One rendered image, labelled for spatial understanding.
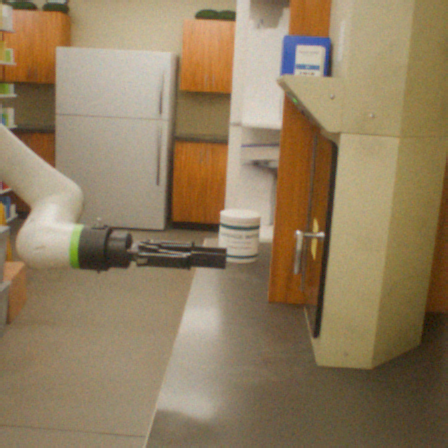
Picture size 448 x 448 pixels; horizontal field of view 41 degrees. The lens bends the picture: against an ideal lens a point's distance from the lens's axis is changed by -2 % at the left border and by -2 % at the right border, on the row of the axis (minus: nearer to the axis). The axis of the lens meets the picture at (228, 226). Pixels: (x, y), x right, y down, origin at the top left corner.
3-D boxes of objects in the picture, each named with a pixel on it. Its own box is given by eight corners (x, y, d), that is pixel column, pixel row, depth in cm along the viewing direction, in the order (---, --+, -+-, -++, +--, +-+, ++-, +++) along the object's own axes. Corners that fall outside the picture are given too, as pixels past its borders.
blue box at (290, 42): (322, 80, 139) (325, 41, 137) (327, 80, 130) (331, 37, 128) (279, 77, 140) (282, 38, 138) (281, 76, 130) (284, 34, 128)
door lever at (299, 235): (318, 276, 122) (316, 272, 124) (322, 231, 120) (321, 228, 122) (291, 275, 122) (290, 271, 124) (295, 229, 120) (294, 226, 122)
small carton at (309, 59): (322, 78, 122) (325, 48, 120) (319, 77, 117) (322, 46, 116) (298, 77, 123) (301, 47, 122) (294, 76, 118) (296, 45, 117)
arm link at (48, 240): (14, 279, 124) (3, 241, 116) (32, 236, 133) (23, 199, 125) (80, 284, 123) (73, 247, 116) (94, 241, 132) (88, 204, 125)
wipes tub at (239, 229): (257, 253, 204) (260, 210, 200) (258, 264, 191) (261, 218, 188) (218, 251, 204) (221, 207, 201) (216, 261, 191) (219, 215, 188)
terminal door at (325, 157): (304, 292, 151) (319, 132, 142) (316, 341, 121) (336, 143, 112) (301, 292, 151) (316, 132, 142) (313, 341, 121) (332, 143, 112)
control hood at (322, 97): (321, 123, 143) (324, 81, 140) (341, 133, 111) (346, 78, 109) (272, 120, 143) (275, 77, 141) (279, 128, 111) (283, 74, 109)
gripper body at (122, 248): (106, 236, 118) (153, 240, 118) (116, 226, 127) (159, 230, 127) (106, 272, 120) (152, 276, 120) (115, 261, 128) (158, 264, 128)
